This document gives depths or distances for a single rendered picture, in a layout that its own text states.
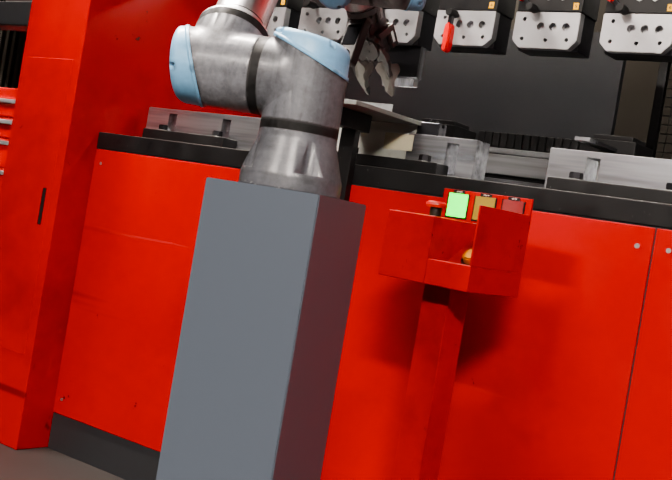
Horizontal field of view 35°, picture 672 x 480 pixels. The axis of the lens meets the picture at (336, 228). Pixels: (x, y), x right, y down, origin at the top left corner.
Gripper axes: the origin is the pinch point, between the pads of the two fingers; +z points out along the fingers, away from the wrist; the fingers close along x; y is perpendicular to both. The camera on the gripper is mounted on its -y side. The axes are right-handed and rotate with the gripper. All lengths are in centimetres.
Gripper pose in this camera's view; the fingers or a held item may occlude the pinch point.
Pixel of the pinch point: (377, 92)
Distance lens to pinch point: 242.4
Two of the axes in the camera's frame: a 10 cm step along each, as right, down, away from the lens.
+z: 2.5, 8.2, 5.2
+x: -7.9, -1.4, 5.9
